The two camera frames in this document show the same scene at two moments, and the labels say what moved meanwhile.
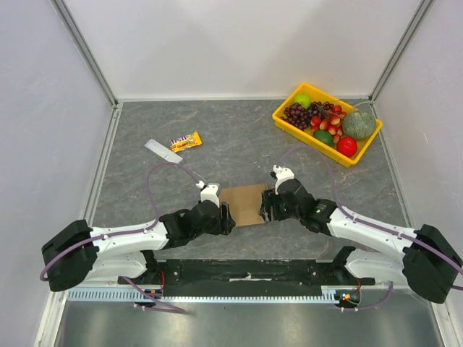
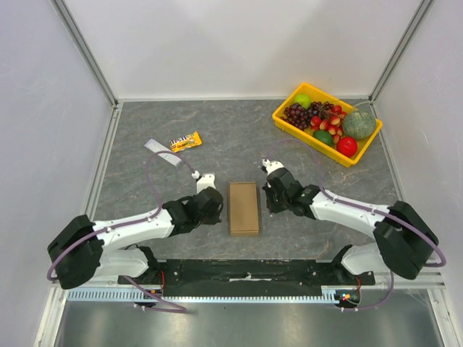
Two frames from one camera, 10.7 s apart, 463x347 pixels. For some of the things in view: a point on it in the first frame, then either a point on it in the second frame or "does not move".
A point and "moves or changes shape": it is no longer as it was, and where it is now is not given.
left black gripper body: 223,228 to 212,218
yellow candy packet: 184,142 does not move
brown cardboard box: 244,203 moves or changes shape
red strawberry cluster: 332,125 does not move
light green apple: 302,99 does not move
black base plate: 239,273 does not move
